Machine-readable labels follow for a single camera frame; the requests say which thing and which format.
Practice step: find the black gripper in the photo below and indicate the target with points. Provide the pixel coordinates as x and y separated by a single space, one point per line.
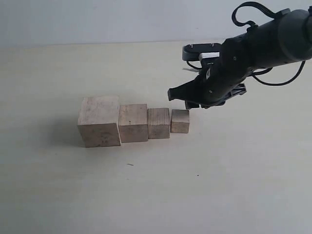
240 56

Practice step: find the smallest wooden cube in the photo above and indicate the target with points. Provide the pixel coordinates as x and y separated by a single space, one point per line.
180 121

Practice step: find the third largest wooden cube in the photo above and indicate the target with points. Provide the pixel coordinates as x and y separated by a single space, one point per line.
158 123

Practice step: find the second largest wooden cube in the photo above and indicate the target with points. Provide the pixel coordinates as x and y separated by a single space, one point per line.
133 123

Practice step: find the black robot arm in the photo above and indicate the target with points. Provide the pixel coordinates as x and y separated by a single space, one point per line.
285 39

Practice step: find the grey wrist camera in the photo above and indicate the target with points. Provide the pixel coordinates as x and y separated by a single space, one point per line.
198 52

